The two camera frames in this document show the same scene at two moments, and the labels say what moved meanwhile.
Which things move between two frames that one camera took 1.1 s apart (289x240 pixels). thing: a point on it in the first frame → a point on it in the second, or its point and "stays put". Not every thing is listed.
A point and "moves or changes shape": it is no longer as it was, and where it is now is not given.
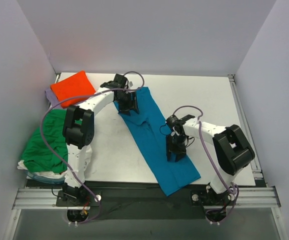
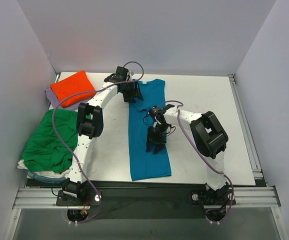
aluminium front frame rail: (257, 197) stays put
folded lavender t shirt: (55, 103) stays put
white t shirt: (21, 164) stays put
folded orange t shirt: (75, 85) stays put
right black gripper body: (176, 150) → (157, 138)
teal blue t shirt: (148, 129) moves or changes shape
